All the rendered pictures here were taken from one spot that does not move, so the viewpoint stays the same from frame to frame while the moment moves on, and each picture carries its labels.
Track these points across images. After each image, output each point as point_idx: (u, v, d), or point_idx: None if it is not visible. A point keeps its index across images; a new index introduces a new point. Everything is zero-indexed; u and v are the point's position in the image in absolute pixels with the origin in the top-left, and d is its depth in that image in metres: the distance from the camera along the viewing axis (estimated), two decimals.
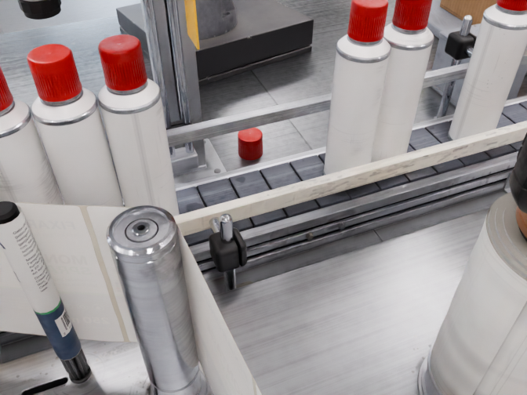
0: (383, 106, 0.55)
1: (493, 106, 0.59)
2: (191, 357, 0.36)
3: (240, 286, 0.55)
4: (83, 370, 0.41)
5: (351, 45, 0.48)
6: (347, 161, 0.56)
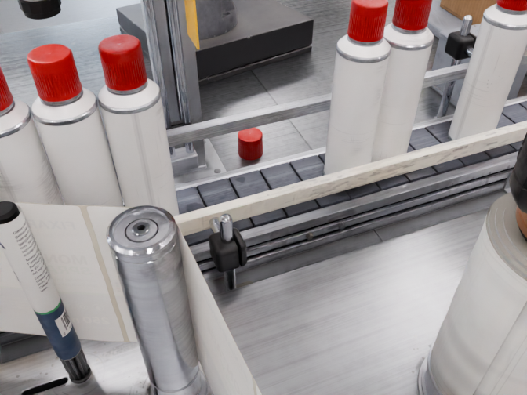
0: (383, 106, 0.55)
1: (493, 106, 0.59)
2: (191, 357, 0.36)
3: (240, 286, 0.55)
4: (83, 370, 0.41)
5: (351, 45, 0.48)
6: (347, 161, 0.56)
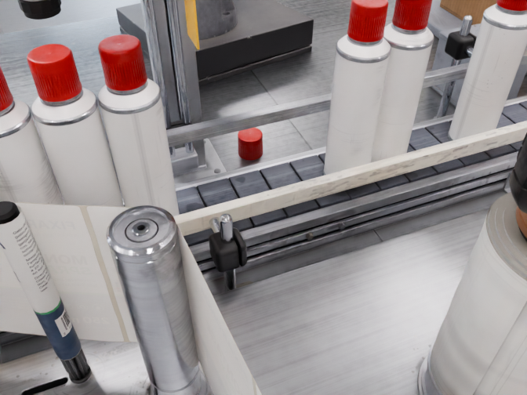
0: (383, 106, 0.55)
1: (493, 106, 0.59)
2: (191, 357, 0.36)
3: (240, 286, 0.55)
4: (83, 370, 0.41)
5: (351, 45, 0.48)
6: (347, 161, 0.56)
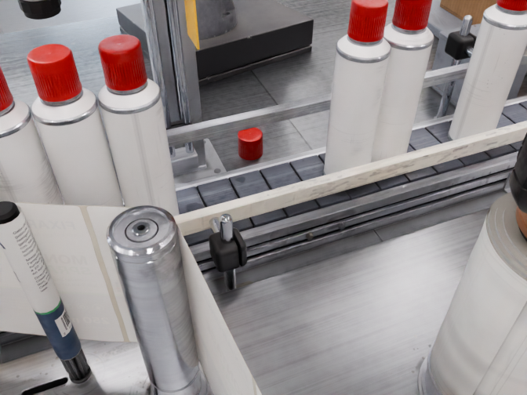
0: (383, 106, 0.55)
1: (493, 106, 0.59)
2: (191, 357, 0.36)
3: (240, 286, 0.55)
4: (83, 370, 0.41)
5: (351, 45, 0.48)
6: (347, 161, 0.56)
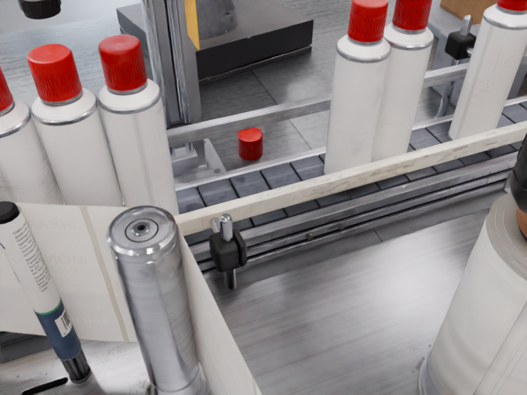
0: (383, 106, 0.55)
1: (493, 106, 0.59)
2: (191, 357, 0.36)
3: (240, 286, 0.55)
4: (83, 370, 0.41)
5: (351, 45, 0.48)
6: (347, 161, 0.56)
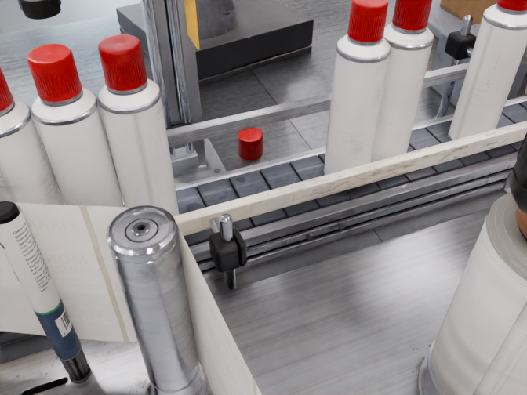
0: (383, 106, 0.55)
1: (493, 106, 0.59)
2: (191, 357, 0.36)
3: (240, 286, 0.55)
4: (83, 370, 0.41)
5: (351, 45, 0.48)
6: (347, 161, 0.56)
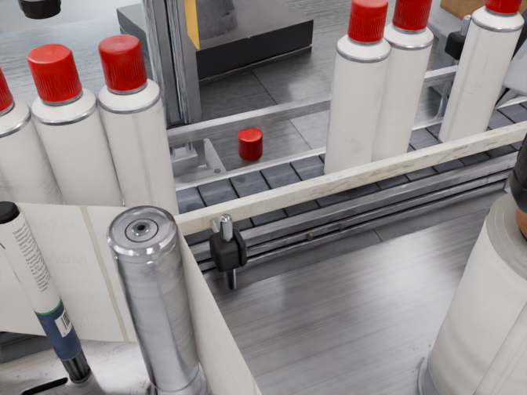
0: (383, 106, 0.55)
1: (482, 109, 0.59)
2: (191, 357, 0.36)
3: (240, 286, 0.55)
4: (83, 370, 0.41)
5: (351, 45, 0.48)
6: (347, 161, 0.56)
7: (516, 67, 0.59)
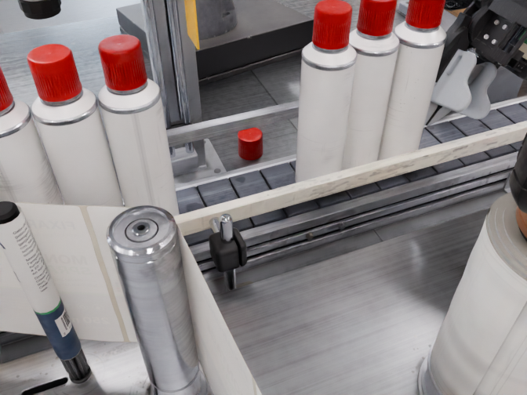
0: (350, 113, 0.54)
1: (409, 126, 0.56)
2: (191, 357, 0.36)
3: (240, 286, 0.55)
4: (83, 370, 0.41)
5: (318, 52, 0.47)
6: (319, 169, 0.55)
7: (445, 84, 0.56)
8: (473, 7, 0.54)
